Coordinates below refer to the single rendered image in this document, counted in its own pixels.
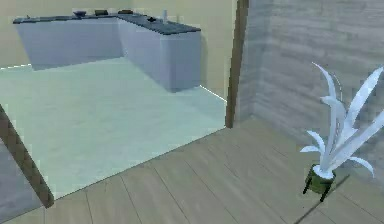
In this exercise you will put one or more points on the dark brown pan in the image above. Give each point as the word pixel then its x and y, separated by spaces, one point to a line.
pixel 125 12

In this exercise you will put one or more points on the small black round object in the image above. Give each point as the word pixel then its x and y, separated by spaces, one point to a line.
pixel 151 19

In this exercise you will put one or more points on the pale grey bottle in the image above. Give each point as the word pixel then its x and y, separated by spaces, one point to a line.
pixel 164 16

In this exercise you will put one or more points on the dark bowl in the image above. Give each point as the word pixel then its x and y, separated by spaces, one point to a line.
pixel 79 13

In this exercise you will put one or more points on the grey kitchen counter dark top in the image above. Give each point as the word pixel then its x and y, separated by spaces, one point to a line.
pixel 166 56

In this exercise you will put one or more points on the white house plant green pot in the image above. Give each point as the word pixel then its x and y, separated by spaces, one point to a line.
pixel 336 133

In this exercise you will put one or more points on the dark flat box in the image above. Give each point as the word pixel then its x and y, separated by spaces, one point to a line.
pixel 101 12

